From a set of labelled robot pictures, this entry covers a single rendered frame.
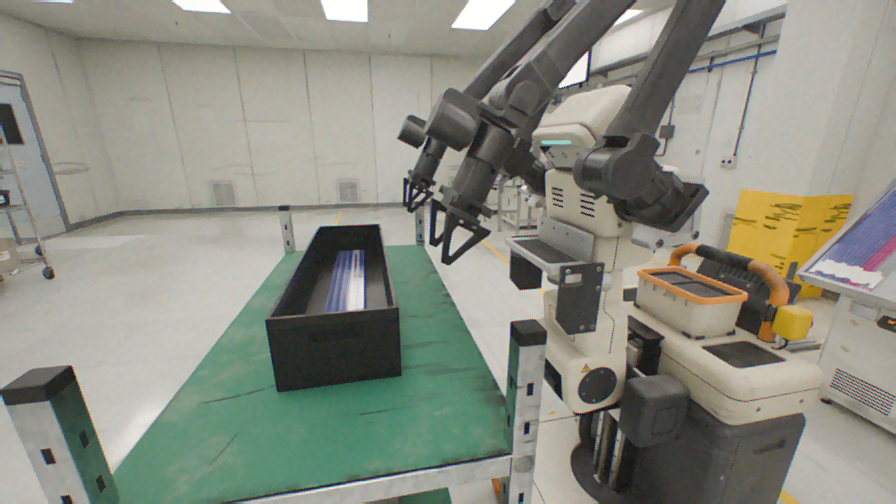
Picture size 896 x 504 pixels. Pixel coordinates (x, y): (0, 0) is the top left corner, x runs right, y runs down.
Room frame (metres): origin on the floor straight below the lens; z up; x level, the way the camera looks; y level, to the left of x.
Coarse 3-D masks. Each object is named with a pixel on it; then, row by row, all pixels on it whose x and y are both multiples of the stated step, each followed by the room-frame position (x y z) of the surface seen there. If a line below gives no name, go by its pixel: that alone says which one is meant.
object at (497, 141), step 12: (480, 120) 0.53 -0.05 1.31; (492, 120) 0.55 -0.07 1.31; (480, 132) 0.54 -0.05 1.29; (492, 132) 0.53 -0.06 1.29; (504, 132) 0.53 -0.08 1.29; (468, 144) 0.53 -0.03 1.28; (480, 144) 0.53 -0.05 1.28; (492, 144) 0.52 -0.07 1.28; (504, 144) 0.53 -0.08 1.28; (480, 156) 0.52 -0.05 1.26; (492, 156) 0.52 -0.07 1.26; (504, 156) 0.53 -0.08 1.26
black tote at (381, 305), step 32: (320, 256) 0.92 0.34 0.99; (384, 256) 0.69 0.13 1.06; (288, 288) 0.53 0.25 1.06; (320, 288) 0.76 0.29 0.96; (384, 288) 0.76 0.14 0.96; (288, 320) 0.42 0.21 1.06; (320, 320) 0.43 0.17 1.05; (352, 320) 0.44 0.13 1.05; (384, 320) 0.44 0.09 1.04; (288, 352) 0.42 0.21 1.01; (320, 352) 0.43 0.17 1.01; (352, 352) 0.43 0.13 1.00; (384, 352) 0.44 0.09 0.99; (288, 384) 0.42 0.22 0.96; (320, 384) 0.42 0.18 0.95
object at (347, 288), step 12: (348, 252) 0.94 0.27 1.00; (360, 252) 0.94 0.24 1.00; (336, 264) 0.83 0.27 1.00; (348, 264) 0.83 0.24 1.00; (360, 264) 0.83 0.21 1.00; (336, 276) 0.75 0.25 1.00; (348, 276) 0.75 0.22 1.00; (360, 276) 0.75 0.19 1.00; (336, 288) 0.68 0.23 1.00; (348, 288) 0.68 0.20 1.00; (360, 288) 0.68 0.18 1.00; (336, 300) 0.62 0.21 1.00; (348, 300) 0.62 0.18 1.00; (360, 300) 0.62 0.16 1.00; (324, 312) 0.57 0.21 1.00
